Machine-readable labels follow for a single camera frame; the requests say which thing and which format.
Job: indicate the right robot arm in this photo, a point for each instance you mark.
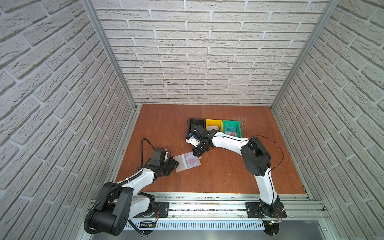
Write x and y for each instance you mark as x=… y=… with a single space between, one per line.
x=256 y=158

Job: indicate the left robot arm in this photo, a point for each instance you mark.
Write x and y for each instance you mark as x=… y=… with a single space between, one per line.
x=118 y=203

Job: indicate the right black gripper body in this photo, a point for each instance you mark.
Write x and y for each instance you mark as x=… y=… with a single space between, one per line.
x=201 y=145

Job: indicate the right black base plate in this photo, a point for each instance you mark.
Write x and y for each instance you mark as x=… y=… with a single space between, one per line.
x=261 y=210

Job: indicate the aluminium rail frame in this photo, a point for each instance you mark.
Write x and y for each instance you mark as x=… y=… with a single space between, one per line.
x=226 y=212

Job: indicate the cards in green bin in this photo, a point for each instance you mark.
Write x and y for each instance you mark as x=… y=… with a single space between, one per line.
x=232 y=131

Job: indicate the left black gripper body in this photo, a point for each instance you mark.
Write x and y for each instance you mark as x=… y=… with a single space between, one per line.
x=165 y=166

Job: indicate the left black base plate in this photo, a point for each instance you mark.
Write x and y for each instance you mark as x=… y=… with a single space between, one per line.
x=158 y=209

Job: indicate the tan leather card holder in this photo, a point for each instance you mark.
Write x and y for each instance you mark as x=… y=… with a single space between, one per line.
x=182 y=165

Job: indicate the black storage bin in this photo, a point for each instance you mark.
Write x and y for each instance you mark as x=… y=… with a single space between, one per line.
x=195 y=123

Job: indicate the yellow storage bin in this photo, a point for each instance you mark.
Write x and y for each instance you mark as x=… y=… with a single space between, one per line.
x=214 y=125

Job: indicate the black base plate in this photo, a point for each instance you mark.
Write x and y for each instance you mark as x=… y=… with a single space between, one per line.
x=261 y=210
x=158 y=209

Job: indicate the green storage bin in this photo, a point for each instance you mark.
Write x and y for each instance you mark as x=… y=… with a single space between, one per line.
x=233 y=124

